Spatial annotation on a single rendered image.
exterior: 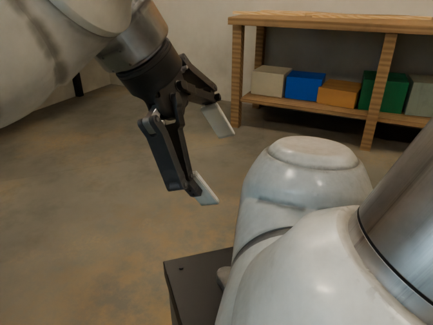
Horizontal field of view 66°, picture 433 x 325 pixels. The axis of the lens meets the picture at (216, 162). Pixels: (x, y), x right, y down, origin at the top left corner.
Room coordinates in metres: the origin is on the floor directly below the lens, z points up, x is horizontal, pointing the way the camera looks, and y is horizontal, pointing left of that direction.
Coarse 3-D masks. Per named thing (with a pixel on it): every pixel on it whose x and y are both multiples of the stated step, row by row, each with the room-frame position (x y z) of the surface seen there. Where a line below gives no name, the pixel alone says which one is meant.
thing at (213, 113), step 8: (208, 104) 0.51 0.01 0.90; (216, 104) 0.50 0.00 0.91; (208, 112) 0.51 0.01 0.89; (216, 112) 0.50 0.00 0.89; (208, 120) 0.51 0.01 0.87; (216, 120) 0.51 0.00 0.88; (224, 120) 0.51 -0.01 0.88; (216, 128) 0.52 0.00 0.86; (224, 128) 0.51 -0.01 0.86; (232, 128) 0.52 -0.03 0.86; (224, 136) 0.52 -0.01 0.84
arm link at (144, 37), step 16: (144, 0) 0.38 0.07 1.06; (144, 16) 0.37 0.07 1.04; (160, 16) 0.40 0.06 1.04; (128, 32) 0.36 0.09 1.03; (144, 32) 0.36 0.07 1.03; (160, 32) 0.38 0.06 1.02; (112, 48) 0.36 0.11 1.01; (128, 48) 0.36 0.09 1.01; (144, 48) 0.36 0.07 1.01; (112, 64) 0.37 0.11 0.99; (128, 64) 0.36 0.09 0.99
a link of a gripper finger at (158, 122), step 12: (156, 120) 0.36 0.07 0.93; (144, 132) 0.36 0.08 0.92; (156, 132) 0.36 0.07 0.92; (156, 144) 0.36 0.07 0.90; (168, 144) 0.36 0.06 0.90; (156, 156) 0.36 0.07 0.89; (168, 156) 0.35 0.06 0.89; (168, 168) 0.35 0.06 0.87; (180, 168) 0.36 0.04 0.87; (168, 180) 0.35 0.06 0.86; (180, 180) 0.35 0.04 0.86
